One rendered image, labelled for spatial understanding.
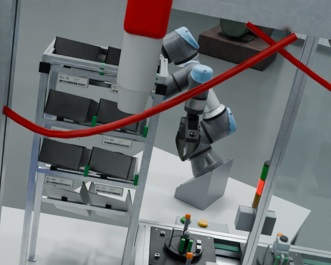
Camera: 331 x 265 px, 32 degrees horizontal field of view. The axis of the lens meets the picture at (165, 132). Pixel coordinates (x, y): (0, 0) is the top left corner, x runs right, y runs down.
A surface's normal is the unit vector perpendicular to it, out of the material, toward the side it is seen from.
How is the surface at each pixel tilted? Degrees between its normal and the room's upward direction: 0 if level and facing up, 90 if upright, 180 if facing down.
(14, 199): 0
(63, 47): 65
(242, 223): 90
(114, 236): 0
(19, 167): 0
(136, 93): 97
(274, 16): 90
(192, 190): 90
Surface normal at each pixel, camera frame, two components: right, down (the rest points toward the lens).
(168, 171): 0.19, -0.90
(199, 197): -0.52, 0.24
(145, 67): 0.36, 0.43
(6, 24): -0.01, 0.39
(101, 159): -0.08, -0.07
